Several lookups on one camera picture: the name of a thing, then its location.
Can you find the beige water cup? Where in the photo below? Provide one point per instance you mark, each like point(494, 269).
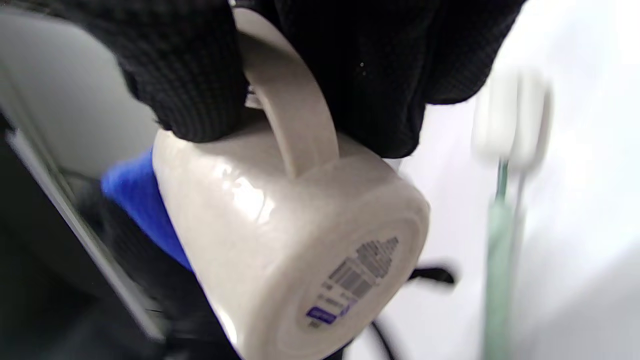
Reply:
point(280, 225)

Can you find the person's right hand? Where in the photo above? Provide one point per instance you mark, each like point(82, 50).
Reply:
point(175, 75)

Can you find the white green cup brush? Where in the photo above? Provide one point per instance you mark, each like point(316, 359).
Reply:
point(500, 260)

